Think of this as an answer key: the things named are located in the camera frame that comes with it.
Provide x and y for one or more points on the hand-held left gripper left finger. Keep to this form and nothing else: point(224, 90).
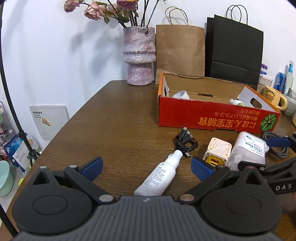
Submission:
point(93, 168)

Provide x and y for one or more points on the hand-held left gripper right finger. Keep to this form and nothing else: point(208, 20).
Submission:
point(201, 170)

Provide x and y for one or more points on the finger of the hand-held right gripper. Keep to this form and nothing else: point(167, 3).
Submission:
point(277, 142)
point(282, 165)

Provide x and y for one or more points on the white and yellow charger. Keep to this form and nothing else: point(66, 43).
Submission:
point(218, 148)

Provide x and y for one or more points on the white wipes packet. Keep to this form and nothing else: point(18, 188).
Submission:
point(248, 150)

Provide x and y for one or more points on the white spray bottle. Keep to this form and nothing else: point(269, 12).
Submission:
point(159, 176)

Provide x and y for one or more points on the red cardboard box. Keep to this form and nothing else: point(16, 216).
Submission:
point(208, 118)

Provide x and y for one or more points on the green plastic bottle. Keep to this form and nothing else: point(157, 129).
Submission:
point(239, 103)

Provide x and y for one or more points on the white cup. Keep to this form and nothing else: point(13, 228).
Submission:
point(181, 94)

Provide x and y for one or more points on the beige thermos jug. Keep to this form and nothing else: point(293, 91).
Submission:
point(294, 120)

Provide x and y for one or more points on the clear plastic cup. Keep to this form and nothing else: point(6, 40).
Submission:
point(290, 106)

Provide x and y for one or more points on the yellow bear mug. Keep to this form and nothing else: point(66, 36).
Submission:
point(271, 96)

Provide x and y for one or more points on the blue drink can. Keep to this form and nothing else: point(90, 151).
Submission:
point(279, 81)

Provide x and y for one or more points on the clear glass bottle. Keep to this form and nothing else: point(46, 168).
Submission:
point(289, 81)

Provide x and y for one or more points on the clear purple-lidded food container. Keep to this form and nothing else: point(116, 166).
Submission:
point(263, 81)

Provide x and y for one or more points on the white flat box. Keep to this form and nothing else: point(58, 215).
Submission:
point(49, 120)

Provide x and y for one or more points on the white and orange bag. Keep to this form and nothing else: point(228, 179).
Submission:
point(32, 144)

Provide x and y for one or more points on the black light stand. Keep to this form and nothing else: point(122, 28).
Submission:
point(22, 136)

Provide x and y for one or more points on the blue and white bag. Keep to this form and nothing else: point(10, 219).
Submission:
point(17, 153)

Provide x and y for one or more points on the green plastic bucket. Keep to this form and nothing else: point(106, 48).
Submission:
point(4, 178)

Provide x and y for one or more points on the black paper bag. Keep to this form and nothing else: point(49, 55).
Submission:
point(233, 46)

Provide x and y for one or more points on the brown paper bag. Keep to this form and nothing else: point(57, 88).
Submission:
point(180, 51)

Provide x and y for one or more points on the pink marbled vase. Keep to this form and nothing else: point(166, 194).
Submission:
point(138, 51)

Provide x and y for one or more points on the dried pink roses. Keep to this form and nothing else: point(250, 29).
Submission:
point(94, 11)

